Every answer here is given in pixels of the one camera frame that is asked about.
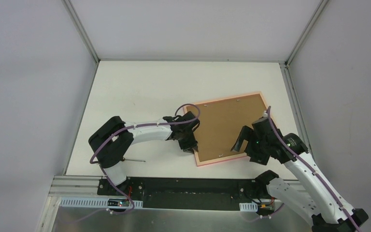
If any pink picture frame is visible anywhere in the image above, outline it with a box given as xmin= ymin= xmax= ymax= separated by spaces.
xmin=194 ymin=91 xmax=268 ymax=167

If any yellow black screwdriver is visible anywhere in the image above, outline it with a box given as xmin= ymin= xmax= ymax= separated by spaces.
xmin=122 ymin=158 xmax=146 ymax=162

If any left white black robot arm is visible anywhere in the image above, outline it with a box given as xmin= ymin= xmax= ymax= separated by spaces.
xmin=88 ymin=111 xmax=200 ymax=196

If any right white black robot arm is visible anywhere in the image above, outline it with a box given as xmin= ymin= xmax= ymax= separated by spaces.
xmin=231 ymin=115 xmax=369 ymax=232

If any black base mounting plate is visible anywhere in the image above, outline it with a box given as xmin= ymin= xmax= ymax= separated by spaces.
xmin=98 ymin=177 xmax=279 ymax=215

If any right white cable duct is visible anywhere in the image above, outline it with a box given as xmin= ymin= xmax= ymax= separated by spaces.
xmin=239 ymin=202 xmax=258 ymax=212

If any white cable duct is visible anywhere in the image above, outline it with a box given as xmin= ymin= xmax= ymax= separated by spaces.
xmin=59 ymin=197 xmax=143 ymax=209
xmin=239 ymin=202 xmax=258 ymax=212

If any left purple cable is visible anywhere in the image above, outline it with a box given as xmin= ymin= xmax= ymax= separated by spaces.
xmin=90 ymin=103 xmax=201 ymax=215

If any aluminium front rail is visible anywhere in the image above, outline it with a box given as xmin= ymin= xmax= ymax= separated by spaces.
xmin=48 ymin=175 xmax=308 ymax=203

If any left white cable duct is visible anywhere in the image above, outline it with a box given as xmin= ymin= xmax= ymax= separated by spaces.
xmin=59 ymin=197 xmax=143 ymax=209

